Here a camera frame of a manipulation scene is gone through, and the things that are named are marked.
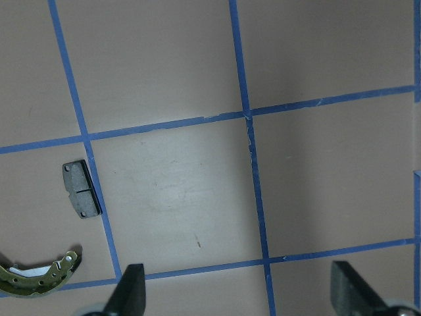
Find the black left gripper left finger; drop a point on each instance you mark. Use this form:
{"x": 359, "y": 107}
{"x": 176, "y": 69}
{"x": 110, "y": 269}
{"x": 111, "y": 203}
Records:
{"x": 129, "y": 296}

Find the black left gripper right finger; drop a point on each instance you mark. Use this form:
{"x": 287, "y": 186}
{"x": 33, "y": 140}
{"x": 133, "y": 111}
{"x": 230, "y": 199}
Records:
{"x": 350, "y": 294}

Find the olive metal brake shoe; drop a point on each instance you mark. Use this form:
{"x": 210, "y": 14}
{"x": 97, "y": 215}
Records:
{"x": 41, "y": 279}

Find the grey brake pad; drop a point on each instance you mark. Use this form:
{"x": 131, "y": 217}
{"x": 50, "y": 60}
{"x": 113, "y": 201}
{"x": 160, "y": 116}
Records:
{"x": 81, "y": 192}

